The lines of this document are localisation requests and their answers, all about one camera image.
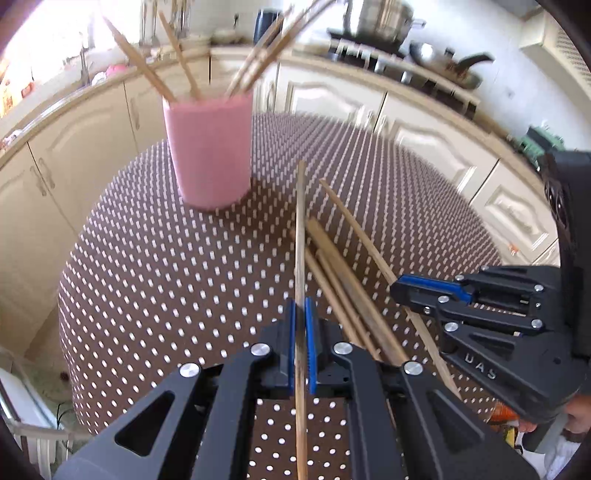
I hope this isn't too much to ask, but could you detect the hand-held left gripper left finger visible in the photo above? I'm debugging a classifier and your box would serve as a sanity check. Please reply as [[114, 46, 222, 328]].
[[53, 298, 297, 480]]

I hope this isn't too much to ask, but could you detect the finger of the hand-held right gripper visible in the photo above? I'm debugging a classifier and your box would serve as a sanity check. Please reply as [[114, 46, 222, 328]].
[[399, 266, 562, 320], [390, 281, 472, 325]]

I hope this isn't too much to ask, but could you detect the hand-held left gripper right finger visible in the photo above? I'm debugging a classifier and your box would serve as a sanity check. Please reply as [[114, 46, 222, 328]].
[[304, 298, 541, 480]]

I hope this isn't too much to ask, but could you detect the pink cup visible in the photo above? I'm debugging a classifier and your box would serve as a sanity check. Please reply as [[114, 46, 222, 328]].
[[163, 90, 254, 211]]

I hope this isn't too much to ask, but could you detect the bunch of wooden chopsticks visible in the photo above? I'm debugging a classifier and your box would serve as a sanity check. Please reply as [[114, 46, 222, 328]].
[[99, 0, 338, 104]]

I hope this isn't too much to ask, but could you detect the person's right hand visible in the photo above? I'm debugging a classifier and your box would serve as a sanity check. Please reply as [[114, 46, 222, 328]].
[[566, 392, 591, 435]]

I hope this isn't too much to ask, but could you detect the brown polka-dot tablecloth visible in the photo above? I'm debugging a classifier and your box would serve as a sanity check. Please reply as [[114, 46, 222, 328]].
[[58, 111, 509, 480]]

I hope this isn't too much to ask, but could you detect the green electric cooker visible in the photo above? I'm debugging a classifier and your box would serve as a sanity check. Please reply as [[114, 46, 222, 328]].
[[517, 127, 566, 169]]

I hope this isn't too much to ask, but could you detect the black gas stove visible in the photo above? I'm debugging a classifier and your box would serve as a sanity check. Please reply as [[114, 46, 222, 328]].
[[325, 37, 481, 121]]

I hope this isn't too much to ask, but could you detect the steel steamer pot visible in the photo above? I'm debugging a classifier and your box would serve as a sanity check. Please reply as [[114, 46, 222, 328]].
[[344, 0, 428, 47]]

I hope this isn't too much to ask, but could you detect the dark blue kettle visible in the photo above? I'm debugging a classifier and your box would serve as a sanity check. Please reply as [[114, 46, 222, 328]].
[[253, 8, 284, 44]]

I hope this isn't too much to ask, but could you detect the steel sink faucet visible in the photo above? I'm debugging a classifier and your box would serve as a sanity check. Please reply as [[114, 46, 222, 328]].
[[78, 44, 93, 88]]

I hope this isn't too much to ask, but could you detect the steel wok black handle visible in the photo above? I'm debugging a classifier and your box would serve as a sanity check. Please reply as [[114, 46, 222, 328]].
[[409, 41, 495, 90]]

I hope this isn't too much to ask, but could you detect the wide lattice wall cabinet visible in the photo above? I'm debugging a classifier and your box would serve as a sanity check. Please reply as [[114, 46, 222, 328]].
[[519, 11, 591, 90]]

